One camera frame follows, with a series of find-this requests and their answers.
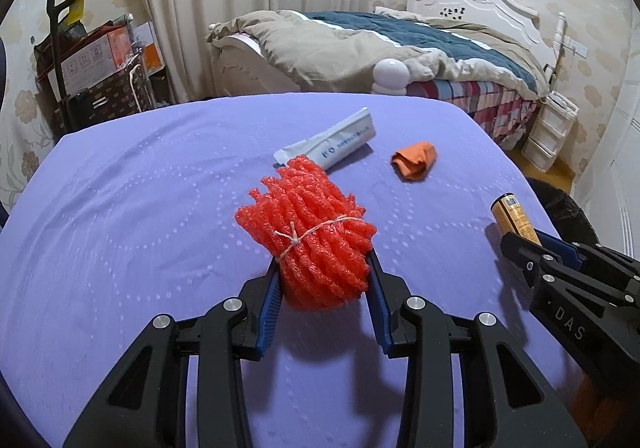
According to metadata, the black trash bin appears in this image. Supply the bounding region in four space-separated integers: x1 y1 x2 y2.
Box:
526 177 600 246

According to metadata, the white orange cardboard box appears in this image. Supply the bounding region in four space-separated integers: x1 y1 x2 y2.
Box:
61 22 165 96

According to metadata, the white round bedpost knob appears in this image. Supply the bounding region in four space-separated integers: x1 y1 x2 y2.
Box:
372 59 411 96

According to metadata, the bed with white headboard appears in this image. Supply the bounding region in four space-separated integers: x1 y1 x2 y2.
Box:
207 0 567 150

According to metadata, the amber yellow-label bottle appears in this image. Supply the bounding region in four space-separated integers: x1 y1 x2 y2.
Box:
490 192 541 246

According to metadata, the dark patterned storage basket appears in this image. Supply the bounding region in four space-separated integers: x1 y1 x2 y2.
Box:
58 54 155 134

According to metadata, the purple tablecloth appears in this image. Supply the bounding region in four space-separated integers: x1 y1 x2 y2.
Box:
1 94 582 447

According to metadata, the white plastic drawer unit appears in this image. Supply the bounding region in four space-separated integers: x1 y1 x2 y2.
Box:
522 90 579 172

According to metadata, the black hand trolley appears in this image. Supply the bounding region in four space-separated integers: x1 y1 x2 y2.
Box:
47 0 76 133

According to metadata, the beige and blue quilt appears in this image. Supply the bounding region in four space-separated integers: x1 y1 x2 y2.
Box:
207 7 550 100

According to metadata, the red foam net bundle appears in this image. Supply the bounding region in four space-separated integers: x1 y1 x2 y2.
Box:
234 156 376 312

